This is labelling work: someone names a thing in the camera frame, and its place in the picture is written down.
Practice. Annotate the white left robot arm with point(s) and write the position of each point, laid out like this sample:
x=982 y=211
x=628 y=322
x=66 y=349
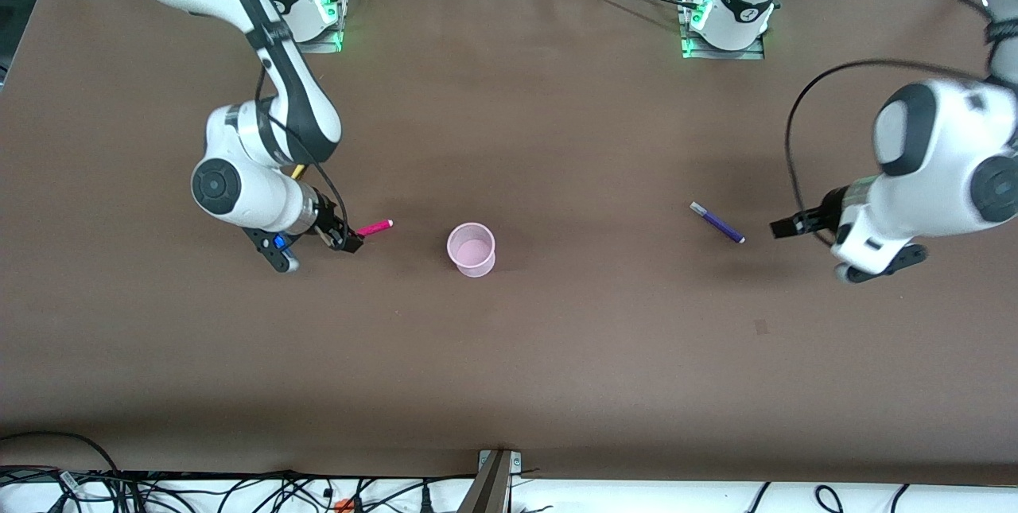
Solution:
x=946 y=147

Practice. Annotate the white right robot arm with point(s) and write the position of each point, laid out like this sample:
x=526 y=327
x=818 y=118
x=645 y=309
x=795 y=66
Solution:
x=246 y=203

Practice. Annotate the orange connector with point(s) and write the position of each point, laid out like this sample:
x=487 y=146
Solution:
x=342 y=506

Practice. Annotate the pink pen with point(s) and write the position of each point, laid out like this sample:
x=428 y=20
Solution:
x=375 y=227

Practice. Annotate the purple pen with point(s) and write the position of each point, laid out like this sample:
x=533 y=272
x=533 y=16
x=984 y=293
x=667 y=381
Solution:
x=717 y=222

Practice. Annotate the aluminium table leg bracket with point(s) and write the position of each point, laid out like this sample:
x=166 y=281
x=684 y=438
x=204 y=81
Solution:
x=489 y=481

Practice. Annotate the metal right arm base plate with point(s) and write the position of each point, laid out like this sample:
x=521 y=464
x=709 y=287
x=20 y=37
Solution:
x=326 y=42

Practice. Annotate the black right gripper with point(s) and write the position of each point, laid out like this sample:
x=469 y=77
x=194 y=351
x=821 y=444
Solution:
x=328 y=224

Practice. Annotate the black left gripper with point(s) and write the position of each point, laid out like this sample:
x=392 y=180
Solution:
x=824 y=210

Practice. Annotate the pink pen holder cup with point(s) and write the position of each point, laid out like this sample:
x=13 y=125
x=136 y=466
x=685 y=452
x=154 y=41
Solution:
x=471 y=250

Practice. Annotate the yellow pen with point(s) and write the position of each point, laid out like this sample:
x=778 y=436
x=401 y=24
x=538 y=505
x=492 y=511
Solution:
x=298 y=172

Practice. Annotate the brown table cover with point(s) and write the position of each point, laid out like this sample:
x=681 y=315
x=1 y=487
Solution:
x=509 y=370

